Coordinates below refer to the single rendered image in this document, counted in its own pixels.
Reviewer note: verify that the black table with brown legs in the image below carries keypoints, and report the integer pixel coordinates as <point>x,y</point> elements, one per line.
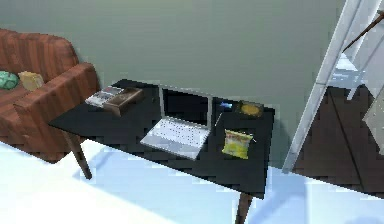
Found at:
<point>126,131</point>

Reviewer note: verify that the small blue glowing device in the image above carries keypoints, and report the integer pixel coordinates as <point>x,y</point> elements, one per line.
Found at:
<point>226,105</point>

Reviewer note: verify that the brown striped sofa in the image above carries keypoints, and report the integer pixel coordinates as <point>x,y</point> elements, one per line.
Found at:
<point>40,93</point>

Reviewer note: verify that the silver open laptop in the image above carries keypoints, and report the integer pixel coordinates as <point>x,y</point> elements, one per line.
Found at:
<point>178,135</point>

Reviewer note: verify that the grey white book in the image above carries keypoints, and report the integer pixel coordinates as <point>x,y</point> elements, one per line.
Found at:
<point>101,96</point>

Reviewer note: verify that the green patterned cushion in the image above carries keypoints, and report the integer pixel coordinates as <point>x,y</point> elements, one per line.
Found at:
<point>7,80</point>

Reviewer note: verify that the white framed room door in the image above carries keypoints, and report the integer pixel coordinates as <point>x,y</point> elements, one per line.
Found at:
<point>336,100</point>

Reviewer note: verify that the yellow cushion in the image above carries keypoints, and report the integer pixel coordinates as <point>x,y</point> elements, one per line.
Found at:
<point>31,80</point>

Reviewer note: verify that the dark bowl with yellow contents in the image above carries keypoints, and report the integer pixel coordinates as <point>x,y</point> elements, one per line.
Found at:
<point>250,108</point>

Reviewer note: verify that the yellow snack bag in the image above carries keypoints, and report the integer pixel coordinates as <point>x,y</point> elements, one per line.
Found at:
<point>237,144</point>

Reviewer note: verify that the brown box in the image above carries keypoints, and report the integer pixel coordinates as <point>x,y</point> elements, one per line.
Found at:
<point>124,100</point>

